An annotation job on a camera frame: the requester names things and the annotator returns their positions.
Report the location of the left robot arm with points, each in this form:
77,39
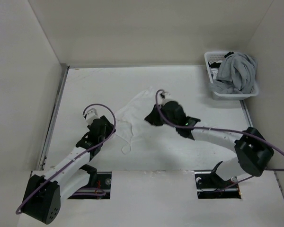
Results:
45,193

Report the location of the black tank top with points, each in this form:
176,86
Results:
216,64

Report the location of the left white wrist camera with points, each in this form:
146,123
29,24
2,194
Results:
90,116

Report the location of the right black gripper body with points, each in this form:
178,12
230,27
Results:
157,119

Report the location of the left metal table rail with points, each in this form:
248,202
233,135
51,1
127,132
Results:
49,133

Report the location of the white plastic laundry basket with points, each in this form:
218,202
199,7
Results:
212,73

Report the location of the white tank top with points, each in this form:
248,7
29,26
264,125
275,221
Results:
130,123

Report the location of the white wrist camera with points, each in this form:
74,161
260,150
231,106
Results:
165,96
90,116

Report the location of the grey tank top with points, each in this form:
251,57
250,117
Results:
236,75

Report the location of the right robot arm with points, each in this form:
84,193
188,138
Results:
252,155

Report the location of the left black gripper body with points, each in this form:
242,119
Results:
108,130

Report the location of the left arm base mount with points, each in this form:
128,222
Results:
98,189

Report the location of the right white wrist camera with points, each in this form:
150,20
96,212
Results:
165,96

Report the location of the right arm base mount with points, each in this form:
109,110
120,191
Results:
210,186

